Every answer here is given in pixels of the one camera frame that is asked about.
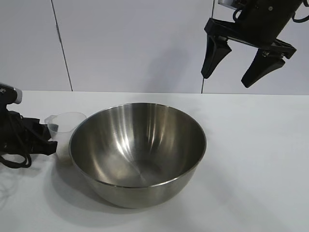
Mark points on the translucent plastic measuring cup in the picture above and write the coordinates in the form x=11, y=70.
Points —
x=64, y=123

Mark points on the stainless steel mixing bowl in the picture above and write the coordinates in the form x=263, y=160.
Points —
x=135, y=154

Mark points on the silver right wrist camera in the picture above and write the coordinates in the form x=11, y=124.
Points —
x=227, y=2

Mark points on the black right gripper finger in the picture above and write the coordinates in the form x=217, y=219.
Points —
x=263, y=68
x=212, y=58

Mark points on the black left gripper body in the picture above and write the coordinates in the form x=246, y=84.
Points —
x=14, y=142

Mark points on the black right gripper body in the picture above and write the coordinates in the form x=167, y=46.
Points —
x=263, y=21

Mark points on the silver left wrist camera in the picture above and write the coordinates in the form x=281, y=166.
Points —
x=12, y=95

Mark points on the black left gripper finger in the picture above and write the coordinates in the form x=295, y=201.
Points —
x=38, y=128
x=46, y=147

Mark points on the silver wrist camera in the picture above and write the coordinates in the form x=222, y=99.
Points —
x=12, y=95
x=227, y=2

